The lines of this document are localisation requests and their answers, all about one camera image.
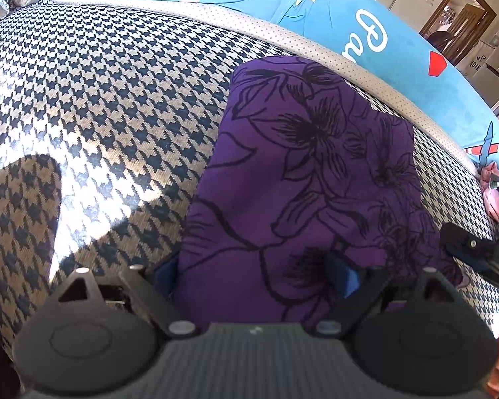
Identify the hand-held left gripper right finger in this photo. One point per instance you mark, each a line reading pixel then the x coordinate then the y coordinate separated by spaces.
pixel 345 278

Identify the houndstooth sofa seat mat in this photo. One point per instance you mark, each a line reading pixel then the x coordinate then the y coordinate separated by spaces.
pixel 108 91

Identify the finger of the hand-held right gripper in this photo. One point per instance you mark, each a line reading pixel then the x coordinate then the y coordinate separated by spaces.
pixel 465 245

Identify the white printed hanging cloth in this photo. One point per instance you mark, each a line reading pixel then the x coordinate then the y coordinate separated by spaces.
pixel 478 60

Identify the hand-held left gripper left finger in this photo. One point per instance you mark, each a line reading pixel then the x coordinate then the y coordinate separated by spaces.
pixel 164 276

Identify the purple floral garment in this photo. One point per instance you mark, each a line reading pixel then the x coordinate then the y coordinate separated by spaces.
pixel 316 174

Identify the dark round-back chair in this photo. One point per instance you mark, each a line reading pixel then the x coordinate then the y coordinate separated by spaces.
pixel 440 43

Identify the pink garment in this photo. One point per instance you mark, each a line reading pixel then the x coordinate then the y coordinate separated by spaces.
pixel 492 203

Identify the wooden door frame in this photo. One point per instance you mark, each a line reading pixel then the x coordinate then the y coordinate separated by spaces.
pixel 434 12

